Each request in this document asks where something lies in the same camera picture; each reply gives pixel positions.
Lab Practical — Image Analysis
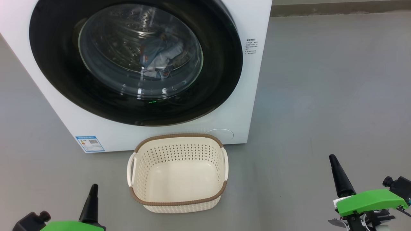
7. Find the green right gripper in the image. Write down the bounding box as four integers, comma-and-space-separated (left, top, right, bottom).
329, 154, 408, 231

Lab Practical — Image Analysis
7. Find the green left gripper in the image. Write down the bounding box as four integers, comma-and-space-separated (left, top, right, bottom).
40, 184, 106, 231

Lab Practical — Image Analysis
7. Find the black round glass washer door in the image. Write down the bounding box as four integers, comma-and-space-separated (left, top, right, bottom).
29, 0, 243, 126

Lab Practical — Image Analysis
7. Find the white garment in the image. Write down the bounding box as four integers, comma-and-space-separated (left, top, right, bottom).
151, 51, 175, 69

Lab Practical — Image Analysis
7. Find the blue garment with orange print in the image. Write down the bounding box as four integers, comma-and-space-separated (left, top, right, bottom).
140, 34, 185, 80

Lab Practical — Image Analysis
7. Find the cream basket with brown rim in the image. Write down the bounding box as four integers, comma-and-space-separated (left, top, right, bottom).
127, 133, 229, 214

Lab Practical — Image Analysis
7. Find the white front-load washing machine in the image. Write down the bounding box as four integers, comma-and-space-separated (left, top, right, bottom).
0, 0, 273, 154

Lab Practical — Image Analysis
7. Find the blue energy label sticker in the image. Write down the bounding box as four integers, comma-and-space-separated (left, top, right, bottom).
75, 136, 105, 153

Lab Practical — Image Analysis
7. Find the round white filter cover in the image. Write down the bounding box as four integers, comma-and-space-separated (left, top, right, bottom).
205, 129, 234, 141

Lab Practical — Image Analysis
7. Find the steel perforated washer drum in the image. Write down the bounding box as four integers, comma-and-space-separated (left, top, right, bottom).
79, 4, 203, 98

